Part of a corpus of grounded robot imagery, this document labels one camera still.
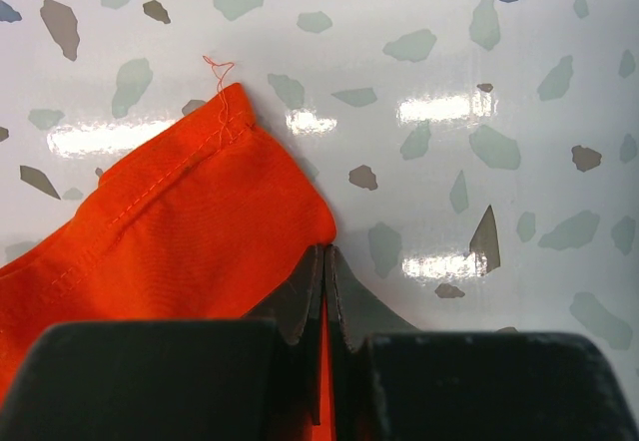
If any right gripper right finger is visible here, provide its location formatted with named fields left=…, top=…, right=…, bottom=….
left=324, top=246, right=638, bottom=440

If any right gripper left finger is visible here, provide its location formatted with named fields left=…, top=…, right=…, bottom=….
left=1, top=245, right=323, bottom=440

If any orange t shirt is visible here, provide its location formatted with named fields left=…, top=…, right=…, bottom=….
left=1, top=83, right=336, bottom=440

